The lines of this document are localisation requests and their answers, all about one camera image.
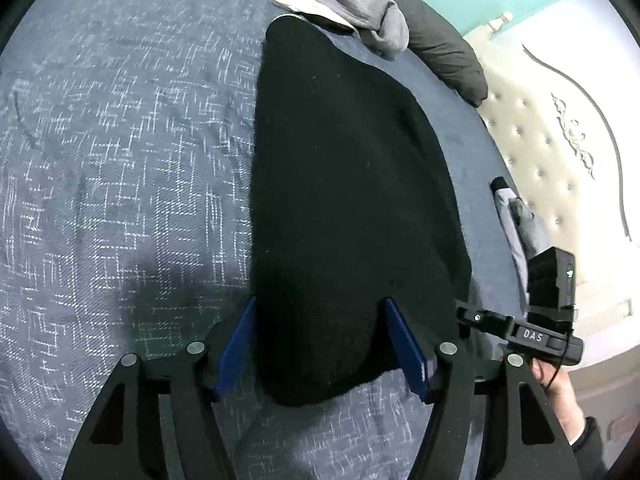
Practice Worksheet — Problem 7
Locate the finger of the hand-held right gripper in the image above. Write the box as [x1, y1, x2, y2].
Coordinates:
[455, 301, 513, 344]

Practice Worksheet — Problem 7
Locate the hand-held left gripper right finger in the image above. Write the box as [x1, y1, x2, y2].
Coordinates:
[382, 297, 583, 480]

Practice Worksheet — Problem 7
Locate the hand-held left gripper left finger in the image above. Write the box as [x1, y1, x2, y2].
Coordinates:
[62, 296, 258, 480]

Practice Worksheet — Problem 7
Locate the black sweater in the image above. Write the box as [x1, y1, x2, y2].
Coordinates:
[248, 15, 473, 408]

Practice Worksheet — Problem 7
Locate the person's right forearm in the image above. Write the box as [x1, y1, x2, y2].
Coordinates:
[567, 416, 611, 480]

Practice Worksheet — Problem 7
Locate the person's right hand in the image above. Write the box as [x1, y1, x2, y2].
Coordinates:
[530, 361, 587, 446]

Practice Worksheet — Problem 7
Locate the folded grey garment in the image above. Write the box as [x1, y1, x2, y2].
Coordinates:
[490, 176, 553, 311]

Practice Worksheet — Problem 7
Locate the cream tufted headboard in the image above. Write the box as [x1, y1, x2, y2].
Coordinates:
[462, 11, 640, 371]

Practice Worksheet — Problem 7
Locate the dark grey duvet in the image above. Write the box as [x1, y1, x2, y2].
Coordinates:
[370, 0, 489, 108]

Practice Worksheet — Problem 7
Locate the black cable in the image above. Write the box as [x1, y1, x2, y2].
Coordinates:
[544, 340, 572, 392]

